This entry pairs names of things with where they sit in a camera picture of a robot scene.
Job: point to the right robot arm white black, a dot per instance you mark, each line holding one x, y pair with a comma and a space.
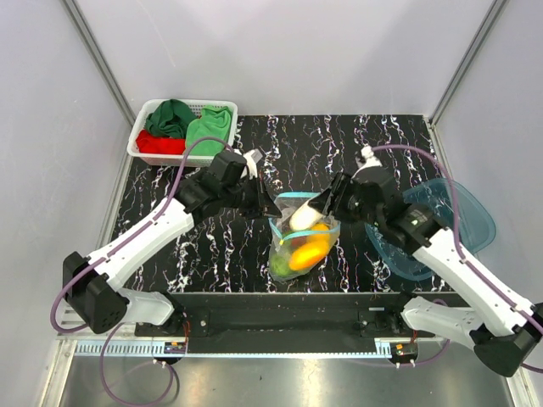
501, 327

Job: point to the teal plastic container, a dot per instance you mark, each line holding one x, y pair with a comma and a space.
476, 227

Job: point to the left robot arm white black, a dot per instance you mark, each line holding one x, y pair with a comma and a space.
95, 284

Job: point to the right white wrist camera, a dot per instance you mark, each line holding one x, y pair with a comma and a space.
368, 158

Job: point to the teal plastic container lid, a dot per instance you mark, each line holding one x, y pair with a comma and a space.
398, 262

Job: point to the green fake vegetable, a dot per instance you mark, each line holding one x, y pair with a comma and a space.
279, 265

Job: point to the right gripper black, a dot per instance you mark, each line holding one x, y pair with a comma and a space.
325, 202

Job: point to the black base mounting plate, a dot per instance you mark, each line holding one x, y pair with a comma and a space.
285, 324

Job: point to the clear zip top bag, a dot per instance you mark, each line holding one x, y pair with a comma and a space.
282, 235

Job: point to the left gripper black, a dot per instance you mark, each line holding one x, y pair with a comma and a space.
263, 203

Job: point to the red cloth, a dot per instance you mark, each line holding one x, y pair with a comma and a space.
149, 144

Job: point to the beige fake egg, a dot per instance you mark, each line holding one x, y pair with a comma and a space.
304, 217

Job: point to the orange fake food piece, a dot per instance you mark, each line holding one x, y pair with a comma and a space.
321, 228

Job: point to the red fake bell pepper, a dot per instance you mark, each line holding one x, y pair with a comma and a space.
298, 241

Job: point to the aluminium frame rail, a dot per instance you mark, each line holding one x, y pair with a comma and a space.
127, 369

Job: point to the dark green cloth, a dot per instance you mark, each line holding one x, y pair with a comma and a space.
171, 119

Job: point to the white plastic basket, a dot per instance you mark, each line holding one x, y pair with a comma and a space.
194, 160

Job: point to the light green cloth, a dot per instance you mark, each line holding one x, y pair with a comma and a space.
212, 122

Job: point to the orange fake mango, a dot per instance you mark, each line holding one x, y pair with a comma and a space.
307, 255

